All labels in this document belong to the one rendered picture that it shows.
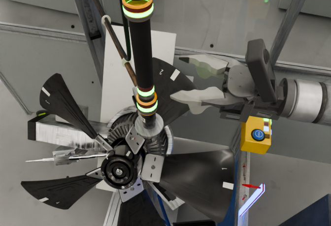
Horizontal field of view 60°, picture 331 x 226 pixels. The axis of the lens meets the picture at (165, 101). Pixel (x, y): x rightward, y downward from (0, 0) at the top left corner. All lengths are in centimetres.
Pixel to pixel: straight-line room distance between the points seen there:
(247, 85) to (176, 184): 50
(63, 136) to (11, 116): 165
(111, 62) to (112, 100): 15
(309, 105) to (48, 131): 90
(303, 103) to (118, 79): 74
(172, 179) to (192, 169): 7
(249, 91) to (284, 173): 189
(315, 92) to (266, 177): 181
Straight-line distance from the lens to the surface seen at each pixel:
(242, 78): 53
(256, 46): 47
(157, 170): 95
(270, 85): 50
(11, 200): 241
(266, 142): 118
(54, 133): 115
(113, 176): 93
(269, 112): 57
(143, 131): 69
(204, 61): 55
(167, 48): 106
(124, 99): 113
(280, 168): 238
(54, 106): 100
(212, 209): 95
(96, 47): 142
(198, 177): 94
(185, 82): 82
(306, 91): 54
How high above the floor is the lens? 207
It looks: 56 degrees down
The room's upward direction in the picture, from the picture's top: straight up
